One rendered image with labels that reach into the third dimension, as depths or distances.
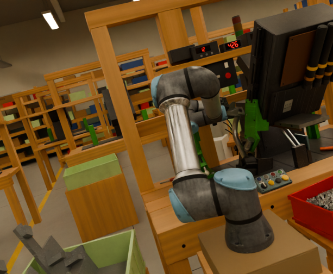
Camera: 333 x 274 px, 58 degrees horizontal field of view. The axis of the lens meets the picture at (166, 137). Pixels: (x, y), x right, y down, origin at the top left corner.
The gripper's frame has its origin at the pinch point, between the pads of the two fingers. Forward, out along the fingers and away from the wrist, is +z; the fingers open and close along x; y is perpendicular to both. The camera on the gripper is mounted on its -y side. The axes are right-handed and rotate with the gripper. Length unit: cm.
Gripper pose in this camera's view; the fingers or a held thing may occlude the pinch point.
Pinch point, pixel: (238, 112)
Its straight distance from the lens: 168.0
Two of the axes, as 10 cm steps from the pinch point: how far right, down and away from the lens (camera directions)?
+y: 2.0, -6.7, -7.2
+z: 9.7, 0.4, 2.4
